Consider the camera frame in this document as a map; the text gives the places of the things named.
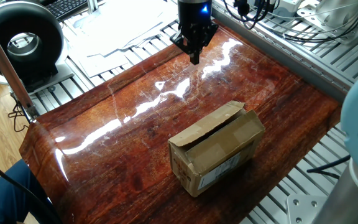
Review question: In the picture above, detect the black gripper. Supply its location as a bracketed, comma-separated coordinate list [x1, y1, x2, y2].
[170, 0, 219, 65]

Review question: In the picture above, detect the brown cardboard shipping box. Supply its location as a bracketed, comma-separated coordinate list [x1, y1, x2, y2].
[167, 100, 266, 198]

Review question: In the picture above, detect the grey junction box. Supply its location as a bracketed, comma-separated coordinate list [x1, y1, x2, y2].
[273, 0, 303, 18]

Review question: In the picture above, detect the white paper sheets pile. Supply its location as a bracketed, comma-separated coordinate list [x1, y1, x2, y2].
[62, 0, 180, 78]

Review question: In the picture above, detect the short aluminium upright profile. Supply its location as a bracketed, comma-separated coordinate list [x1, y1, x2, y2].
[86, 0, 99, 14]

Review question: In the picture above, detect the black computer keyboard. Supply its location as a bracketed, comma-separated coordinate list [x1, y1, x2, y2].
[44, 0, 88, 21]

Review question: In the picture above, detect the glossy wood-grain table mat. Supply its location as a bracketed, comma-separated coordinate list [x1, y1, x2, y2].
[19, 20, 343, 224]

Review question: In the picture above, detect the drilled robot mounting plate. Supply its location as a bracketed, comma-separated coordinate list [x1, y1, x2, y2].
[286, 194, 329, 224]

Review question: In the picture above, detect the person's leg in blue trousers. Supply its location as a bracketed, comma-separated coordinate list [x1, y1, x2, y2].
[0, 159, 63, 224]

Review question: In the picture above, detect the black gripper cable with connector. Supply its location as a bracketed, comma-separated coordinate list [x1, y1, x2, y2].
[222, 0, 275, 30]

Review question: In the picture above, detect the grey aluminium frame beam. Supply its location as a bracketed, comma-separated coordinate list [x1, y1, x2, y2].
[211, 1, 354, 103]

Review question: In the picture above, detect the silver pedestal on drilled plate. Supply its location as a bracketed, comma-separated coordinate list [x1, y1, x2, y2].
[296, 0, 358, 45]

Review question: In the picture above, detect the black cable by robot base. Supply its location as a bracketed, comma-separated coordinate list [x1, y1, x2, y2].
[306, 154, 352, 180]

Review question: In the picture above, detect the thin black wire tangle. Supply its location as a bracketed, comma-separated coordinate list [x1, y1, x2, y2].
[7, 101, 31, 133]

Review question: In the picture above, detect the bare aluminium diagonal post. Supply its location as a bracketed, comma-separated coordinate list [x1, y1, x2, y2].
[0, 12, 40, 119]

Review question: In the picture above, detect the thick black cable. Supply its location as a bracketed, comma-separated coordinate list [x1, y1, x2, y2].
[0, 151, 62, 224]

